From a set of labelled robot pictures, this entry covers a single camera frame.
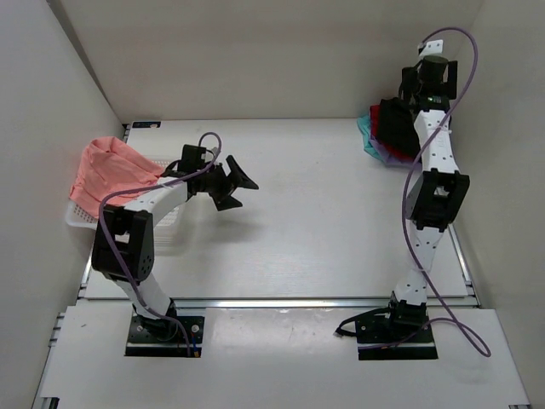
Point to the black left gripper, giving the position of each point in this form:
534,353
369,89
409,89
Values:
226,183

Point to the teal folded t-shirt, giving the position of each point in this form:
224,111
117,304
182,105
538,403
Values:
364,127

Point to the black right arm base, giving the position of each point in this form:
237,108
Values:
398,331

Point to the pink t-shirt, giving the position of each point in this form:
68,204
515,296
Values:
108,165

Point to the white plastic basket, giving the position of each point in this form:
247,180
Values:
164,231

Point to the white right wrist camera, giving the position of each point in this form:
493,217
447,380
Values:
434,47

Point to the red folded t-shirt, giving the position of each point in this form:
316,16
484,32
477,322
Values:
374,110

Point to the aluminium table rail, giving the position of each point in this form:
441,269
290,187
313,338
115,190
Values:
288,303

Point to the lavender folded t-shirt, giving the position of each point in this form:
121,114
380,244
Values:
388,158

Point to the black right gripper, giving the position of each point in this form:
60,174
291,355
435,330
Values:
396,124

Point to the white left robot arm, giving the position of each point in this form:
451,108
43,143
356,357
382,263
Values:
124,247

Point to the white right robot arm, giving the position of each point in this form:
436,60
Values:
431,203

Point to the black t-shirt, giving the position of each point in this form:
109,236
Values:
396,129

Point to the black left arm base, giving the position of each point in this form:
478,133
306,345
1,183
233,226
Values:
164,339

